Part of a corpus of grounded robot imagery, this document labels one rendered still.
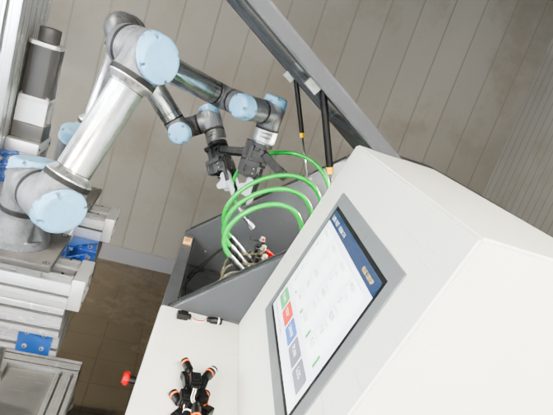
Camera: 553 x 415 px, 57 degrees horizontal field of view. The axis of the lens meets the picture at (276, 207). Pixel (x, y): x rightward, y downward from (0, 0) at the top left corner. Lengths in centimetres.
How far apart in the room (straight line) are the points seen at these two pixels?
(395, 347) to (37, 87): 123
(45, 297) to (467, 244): 110
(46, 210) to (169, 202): 254
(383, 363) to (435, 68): 337
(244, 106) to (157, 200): 232
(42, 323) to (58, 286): 12
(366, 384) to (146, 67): 84
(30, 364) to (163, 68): 152
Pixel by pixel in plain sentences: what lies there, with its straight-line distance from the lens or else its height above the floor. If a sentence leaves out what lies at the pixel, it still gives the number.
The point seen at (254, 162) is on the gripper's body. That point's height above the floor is 137.
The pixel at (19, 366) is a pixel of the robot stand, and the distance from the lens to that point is 242.
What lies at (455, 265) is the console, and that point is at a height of 150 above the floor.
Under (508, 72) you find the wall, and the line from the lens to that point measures 423.
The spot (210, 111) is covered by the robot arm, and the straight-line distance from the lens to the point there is 190.
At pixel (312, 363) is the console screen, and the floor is 123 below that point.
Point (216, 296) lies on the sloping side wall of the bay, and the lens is 141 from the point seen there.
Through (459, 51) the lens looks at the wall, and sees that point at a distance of 402.
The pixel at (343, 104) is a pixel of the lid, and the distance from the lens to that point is 127.
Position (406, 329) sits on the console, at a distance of 70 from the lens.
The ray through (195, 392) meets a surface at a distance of 110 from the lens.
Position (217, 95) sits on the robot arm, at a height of 153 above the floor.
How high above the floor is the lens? 166
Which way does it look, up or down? 14 degrees down
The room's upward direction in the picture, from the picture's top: 19 degrees clockwise
